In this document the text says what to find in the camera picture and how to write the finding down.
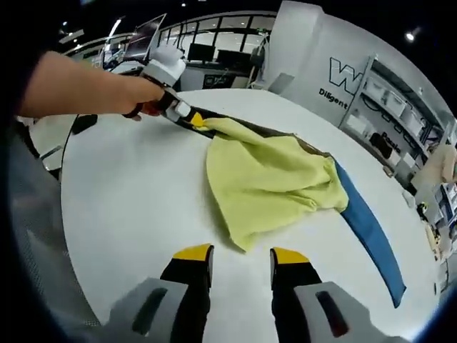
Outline person's left hand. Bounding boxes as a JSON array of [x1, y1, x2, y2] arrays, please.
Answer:
[[123, 80, 167, 121]]

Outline yellow blue grey garment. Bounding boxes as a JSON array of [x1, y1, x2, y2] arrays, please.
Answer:
[[185, 105, 408, 310]]

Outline beige cloth items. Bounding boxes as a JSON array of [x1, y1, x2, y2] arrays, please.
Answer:
[[424, 223, 446, 258]]

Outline dark counter desk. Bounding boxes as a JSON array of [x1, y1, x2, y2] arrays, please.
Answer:
[[178, 60, 258, 91]]

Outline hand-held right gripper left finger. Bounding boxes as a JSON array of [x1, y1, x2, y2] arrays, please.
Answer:
[[106, 244, 215, 343]]

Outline grey mesh office chair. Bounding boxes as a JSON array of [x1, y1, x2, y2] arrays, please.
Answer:
[[10, 121, 104, 343]]

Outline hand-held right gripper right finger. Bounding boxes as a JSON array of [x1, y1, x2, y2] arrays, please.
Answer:
[[269, 247, 379, 343]]

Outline white floor stand device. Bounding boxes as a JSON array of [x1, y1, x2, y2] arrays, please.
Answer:
[[249, 34, 273, 90]]

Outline black monitor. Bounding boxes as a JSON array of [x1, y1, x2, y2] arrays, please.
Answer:
[[217, 49, 251, 69], [187, 42, 215, 61]]

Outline white storage bin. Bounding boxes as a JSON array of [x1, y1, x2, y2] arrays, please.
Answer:
[[405, 106, 425, 130], [386, 91, 407, 112], [367, 78, 386, 96]]

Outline grey metal shelving unit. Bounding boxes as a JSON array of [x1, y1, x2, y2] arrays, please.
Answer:
[[338, 53, 451, 169]]

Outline large display screen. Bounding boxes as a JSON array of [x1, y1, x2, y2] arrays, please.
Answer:
[[124, 13, 168, 61]]

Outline black cloth bundle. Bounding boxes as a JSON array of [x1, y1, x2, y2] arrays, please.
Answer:
[[369, 131, 393, 156]]

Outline white crumpled cloth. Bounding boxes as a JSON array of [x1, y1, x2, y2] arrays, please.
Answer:
[[401, 189, 418, 209]]

